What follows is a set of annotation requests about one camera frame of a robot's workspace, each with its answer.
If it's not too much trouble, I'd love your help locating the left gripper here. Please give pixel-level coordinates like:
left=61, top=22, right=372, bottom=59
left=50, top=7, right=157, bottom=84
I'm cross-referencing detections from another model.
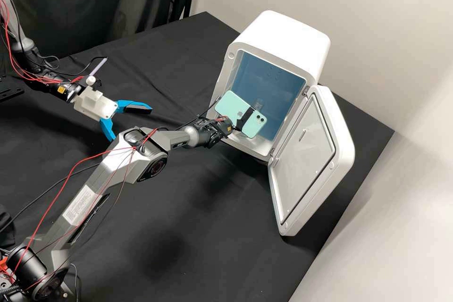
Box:
left=73, top=86, right=154, bottom=143

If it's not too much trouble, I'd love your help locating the white incubator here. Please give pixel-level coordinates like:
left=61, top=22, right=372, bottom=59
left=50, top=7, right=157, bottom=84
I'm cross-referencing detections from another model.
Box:
left=211, top=10, right=332, bottom=167

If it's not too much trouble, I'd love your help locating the incubator door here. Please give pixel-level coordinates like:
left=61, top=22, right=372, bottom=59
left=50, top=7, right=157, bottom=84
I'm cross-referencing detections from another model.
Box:
left=267, top=84, right=356, bottom=237

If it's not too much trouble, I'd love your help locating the black cable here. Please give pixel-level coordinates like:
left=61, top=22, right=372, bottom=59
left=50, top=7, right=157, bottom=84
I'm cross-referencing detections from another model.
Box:
left=69, top=55, right=108, bottom=80

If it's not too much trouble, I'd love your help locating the right wrist camera phone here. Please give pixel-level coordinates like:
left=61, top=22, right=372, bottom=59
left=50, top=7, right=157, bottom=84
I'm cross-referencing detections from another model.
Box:
left=215, top=90, right=271, bottom=140

